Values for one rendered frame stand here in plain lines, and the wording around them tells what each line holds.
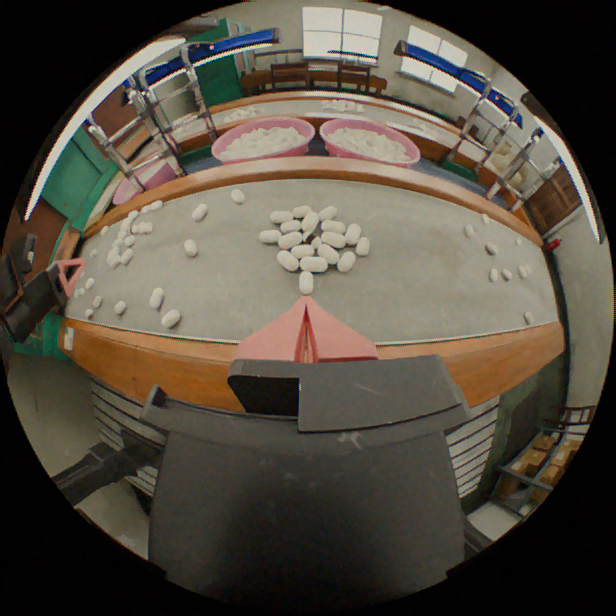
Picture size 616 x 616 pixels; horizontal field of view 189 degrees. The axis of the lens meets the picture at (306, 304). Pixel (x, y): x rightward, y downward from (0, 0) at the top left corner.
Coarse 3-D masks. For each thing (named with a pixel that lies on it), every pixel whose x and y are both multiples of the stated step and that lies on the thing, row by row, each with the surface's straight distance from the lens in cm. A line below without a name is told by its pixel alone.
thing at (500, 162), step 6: (492, 156) 336; (498, 156) 338; (492, 162) 327; (498, 162) 323; (504, 162) 326; (498, 168) 318; (504, 168) 318; (516, 174) 331; (510, 180) 316; (516, 180) 323; (516, 186) 334
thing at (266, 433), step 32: (160, 416) 6; (192, 416) 6; (224, 416) 6; (256, 416) 5; (288, 416) 5; (448, 416) 6; (256, 448) 5; (288, 448) 4; (320, 448) 4; (352, 448) 5
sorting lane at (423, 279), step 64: (256, 192) 38; (320, 192) 36; (384, 192) 40; (192, 256) 34; (256, 256) 28; (320, 256) 27; (384, 256) 30; (448, 256) 38; (512, 256) 63; (128, 320) 42; (192, 320) 30; (256, 320) 25; (384, 320) 26; (448, 320) 33; (512, 320) 51
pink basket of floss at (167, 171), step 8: (144, 160) 90; (160, 168) 67; (168, 168) 71; (152, 176) 66; (168, 176) 71; (128, 184) 89; (144, 184) 65; (152, 184) 67; (160, 184) 69; (120, 192) 86; (136, 192) 66; (120, 200) 82
